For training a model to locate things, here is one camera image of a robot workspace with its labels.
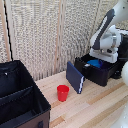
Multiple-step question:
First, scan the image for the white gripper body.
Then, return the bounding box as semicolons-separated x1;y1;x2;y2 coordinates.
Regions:
88;47;118;65

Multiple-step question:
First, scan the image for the blue plastic bowl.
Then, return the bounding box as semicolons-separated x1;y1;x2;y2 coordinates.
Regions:
86;58;105;70

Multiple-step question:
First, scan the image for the black air fryer drawer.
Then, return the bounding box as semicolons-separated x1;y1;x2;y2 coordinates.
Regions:
73;54;120;88

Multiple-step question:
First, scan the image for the dark blue book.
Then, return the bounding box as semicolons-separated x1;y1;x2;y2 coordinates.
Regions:
65;60;85;95

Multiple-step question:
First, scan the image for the red plastic cup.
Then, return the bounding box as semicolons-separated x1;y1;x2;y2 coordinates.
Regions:
56;84;71;103

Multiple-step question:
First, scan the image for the woven rattan folding screen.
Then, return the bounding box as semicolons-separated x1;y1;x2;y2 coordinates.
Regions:
0;0;128;82

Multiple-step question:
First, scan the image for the black fabric storage box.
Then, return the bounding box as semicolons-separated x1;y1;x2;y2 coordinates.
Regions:
0;60;52;128

